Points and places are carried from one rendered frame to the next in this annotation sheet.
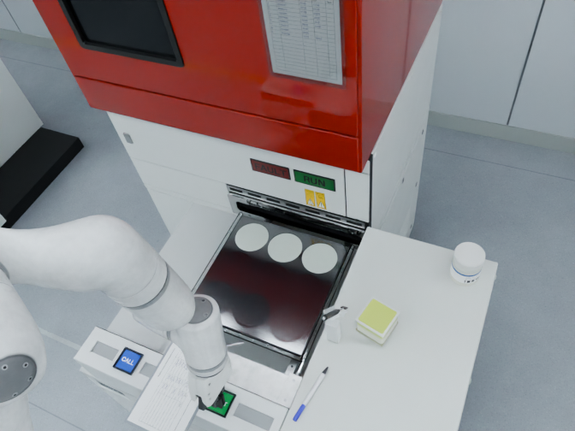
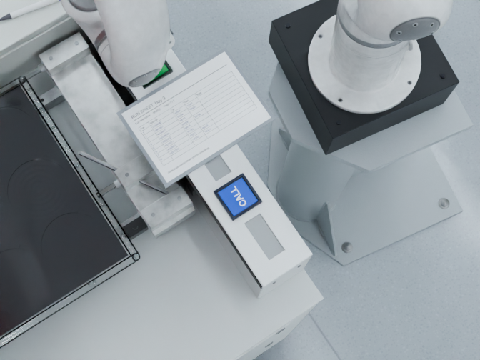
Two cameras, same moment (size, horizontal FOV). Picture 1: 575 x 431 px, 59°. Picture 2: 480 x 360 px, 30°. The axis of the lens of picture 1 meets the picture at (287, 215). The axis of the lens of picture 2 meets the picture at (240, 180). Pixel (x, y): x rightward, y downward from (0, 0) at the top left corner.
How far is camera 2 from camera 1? 1.05 m
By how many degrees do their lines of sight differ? 53
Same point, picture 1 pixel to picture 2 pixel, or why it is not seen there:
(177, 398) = (198, 103)
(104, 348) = (263, 241)
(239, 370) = (108, 126)
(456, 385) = not seen: outside the picture
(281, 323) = (13, 142)
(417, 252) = not seen: outside the picture
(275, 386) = (78, 78)
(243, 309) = (48, 199)
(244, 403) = not seen: hidden behind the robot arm
